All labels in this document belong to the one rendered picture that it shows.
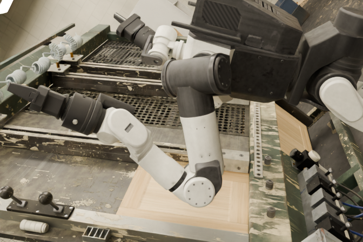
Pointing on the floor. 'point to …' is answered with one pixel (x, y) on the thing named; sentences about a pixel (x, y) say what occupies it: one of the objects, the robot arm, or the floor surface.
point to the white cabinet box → (162, 9)
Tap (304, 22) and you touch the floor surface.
